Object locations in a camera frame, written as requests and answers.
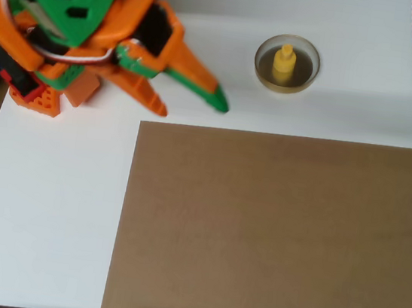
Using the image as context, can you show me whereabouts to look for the brown rectangular board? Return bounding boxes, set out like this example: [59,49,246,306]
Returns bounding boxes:
[100,111,412,308]

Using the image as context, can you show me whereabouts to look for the small yellow plastic piece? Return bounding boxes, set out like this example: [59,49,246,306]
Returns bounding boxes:
[269,41,300,87]

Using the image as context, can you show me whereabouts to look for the round bowl with gold rim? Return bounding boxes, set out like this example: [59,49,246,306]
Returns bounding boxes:
[250,29,325,99]

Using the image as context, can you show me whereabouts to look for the orange robot base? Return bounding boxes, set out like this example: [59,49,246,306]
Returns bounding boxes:
[0,30,106,124]

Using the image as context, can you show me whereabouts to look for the red white black servo cable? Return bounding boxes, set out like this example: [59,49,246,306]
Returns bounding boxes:
[0,0,121,71]

